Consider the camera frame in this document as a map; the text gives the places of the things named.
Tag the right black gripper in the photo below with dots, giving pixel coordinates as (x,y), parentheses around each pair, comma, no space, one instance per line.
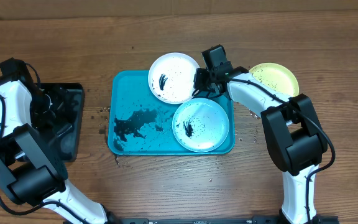
(201,81)

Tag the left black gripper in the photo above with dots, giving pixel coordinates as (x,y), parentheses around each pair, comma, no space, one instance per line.
(61,98)

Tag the white plate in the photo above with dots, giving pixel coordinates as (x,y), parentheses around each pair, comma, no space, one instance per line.
(171,78)

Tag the yellow-green plate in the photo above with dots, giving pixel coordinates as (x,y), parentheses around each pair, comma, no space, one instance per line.
(277,77)

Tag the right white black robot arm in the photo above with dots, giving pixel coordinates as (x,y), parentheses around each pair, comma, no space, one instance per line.
(293,134)

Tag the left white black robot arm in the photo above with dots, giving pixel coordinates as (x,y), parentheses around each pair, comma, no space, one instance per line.
(39,133)

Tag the black water tray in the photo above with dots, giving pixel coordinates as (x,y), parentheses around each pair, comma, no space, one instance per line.
(65,141)

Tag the light blue dirty plate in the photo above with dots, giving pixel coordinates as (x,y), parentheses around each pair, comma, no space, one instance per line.
(201,125)

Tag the teal plastic tray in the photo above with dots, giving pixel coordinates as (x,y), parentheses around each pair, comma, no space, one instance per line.
(140,124)

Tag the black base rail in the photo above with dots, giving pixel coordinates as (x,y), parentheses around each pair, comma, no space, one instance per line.
(253,220)

